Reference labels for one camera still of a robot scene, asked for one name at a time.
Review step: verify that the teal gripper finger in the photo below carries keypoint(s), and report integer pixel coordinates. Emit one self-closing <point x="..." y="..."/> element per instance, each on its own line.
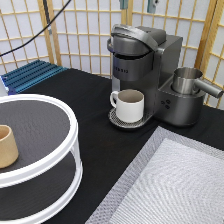
<point x="123" y="4"/>
<point x="151" y="7"/>

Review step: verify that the grey pod coffee machine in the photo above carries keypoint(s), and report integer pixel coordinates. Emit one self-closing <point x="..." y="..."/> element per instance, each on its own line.
<point x="145" y="59"/>

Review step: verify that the white ceramic coffee mug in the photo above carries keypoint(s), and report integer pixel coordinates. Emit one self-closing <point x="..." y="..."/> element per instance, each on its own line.
<point x="128" y="105"/>

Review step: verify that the stainless steel milk frother jug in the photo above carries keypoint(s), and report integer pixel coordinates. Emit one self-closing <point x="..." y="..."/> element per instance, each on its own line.
<point x="188" y="81"/>

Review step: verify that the blue ribbed metal block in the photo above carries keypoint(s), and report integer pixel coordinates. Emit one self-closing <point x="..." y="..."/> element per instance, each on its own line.
<point x="29" y="75"/>

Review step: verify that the grey woven placemat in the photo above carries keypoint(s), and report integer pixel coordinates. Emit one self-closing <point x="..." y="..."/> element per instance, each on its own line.
<point x="172" y="180"/>

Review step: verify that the white two-tier round shelf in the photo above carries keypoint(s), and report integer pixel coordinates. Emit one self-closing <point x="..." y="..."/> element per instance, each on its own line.
<point x="48" y="171"/>

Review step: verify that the tan beige cup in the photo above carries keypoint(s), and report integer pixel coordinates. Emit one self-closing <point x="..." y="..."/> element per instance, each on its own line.
<point x="8" y="148"/>

